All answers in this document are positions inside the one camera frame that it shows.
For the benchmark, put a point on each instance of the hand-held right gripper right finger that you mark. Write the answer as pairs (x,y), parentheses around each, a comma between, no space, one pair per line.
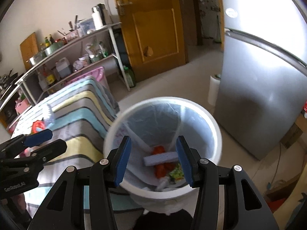
(184,163)

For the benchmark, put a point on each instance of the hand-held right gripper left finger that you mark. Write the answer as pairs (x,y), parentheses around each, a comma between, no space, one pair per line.
(121,163)

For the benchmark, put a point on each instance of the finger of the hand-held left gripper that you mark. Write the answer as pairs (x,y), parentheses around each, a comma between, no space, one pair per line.
(51,149)
(38,137)

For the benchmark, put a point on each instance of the orange snack packet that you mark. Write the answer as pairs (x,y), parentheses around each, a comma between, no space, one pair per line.
(38,127)

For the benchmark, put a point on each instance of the white plastic bin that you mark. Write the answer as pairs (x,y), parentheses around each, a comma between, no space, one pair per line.
(212,124)

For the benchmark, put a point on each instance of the green printed wrapper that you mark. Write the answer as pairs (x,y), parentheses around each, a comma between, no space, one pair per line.
(176,173)

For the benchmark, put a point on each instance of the pale purple flat bar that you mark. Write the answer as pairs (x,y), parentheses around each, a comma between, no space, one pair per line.
(160,159)

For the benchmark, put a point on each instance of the white bristly wad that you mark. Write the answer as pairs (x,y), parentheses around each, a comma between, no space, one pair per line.
(49,115)

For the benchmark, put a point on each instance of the orange plastic wrapper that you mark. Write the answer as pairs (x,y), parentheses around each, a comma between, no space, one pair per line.
(159,170)

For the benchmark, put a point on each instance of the white crumpled paper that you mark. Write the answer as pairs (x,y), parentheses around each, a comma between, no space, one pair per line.
(164,184)

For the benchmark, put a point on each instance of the striped tablecloth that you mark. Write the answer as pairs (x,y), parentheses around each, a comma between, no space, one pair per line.
(79,124)

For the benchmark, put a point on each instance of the white metal side rack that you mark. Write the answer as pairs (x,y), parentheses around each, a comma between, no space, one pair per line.
(9,95)

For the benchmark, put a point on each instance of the white round bin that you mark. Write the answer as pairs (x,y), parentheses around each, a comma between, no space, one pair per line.
(153,115)

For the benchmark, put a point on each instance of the yellow label oil bottle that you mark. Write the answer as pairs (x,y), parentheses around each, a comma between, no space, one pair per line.
(50,78)

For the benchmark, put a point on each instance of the dark cooking pan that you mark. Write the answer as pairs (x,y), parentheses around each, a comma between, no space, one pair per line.
(8,77)

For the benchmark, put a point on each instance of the white jug with dark liquid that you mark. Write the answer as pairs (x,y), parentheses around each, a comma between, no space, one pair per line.
(63,68)

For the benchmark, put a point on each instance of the steel basin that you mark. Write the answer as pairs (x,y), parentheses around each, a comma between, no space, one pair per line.
(36,60)

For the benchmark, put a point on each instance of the white paper roll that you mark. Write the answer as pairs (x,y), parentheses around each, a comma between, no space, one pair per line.
(213,91)

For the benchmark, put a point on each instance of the crumpled clear plastic bag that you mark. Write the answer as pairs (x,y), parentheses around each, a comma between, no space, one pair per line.
(81,64)

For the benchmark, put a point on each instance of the green liquid jug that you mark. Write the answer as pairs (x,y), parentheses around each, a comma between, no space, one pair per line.
(129,77)

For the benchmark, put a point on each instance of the pink lidded storage box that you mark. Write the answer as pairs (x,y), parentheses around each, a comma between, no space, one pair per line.
(98,74)

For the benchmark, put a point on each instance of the wooden cutting board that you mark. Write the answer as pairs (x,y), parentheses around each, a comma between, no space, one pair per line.
(28,50)

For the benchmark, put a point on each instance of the grey green cooking pot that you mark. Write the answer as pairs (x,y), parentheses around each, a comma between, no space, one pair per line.
(54,49)

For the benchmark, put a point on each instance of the green label sauce bottle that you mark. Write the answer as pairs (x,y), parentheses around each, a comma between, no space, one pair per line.
(47,42)

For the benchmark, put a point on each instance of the dark soy sauce bottle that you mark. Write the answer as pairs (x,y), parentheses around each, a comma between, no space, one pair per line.
(51,39)

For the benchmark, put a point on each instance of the silver refrigerator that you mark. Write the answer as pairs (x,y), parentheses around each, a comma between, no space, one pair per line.
(251,88)

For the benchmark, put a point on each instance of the pink utensil holder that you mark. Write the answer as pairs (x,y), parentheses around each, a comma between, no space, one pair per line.
(72,36)

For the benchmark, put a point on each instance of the brown cardboard box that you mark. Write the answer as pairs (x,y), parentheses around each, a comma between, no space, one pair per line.
(292,134)

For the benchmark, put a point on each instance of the black appliance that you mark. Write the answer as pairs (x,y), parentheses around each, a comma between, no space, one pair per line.
(121,48)

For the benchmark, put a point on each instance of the clear plastic storage container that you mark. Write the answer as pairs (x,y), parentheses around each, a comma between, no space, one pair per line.
(86,25)

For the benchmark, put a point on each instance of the white electric kettle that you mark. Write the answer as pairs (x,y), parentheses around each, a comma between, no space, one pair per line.
(97,19)

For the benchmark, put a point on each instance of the curved white shelf rack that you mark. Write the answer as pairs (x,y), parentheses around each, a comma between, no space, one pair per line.
(112,25)

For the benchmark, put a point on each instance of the yellow wooden door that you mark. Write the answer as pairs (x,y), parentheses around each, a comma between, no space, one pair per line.
(153,28)

